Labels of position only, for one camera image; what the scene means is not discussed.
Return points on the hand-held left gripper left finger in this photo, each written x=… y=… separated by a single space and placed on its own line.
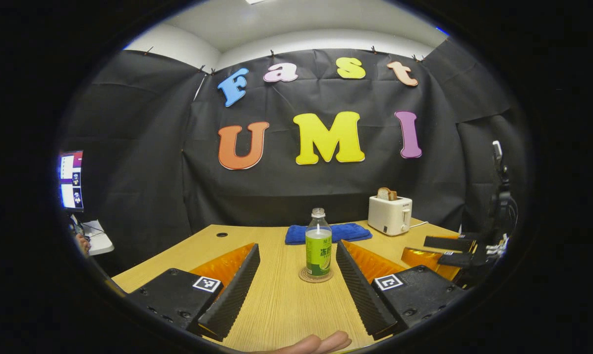
x=232 y=295

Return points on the bread slice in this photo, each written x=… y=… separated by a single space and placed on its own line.
x=386 y=194

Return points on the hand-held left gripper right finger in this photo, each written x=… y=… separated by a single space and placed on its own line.
x=358 y=295

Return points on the round wooden coaster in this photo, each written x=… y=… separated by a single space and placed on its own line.
x=304 y=276

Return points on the green label water bottle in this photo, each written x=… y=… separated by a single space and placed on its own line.
x=318 y=255

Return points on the computer monitor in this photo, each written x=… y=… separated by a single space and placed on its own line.
x=70 y=172

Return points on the white toaster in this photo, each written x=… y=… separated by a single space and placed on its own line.
x=387 y=216

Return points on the blue towel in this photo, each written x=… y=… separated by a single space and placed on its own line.
x=345 y=232

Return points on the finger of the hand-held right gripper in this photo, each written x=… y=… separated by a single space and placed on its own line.
x=463 y=259
x=449 y=243

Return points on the white side table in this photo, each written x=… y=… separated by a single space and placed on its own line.
x=100 y=241

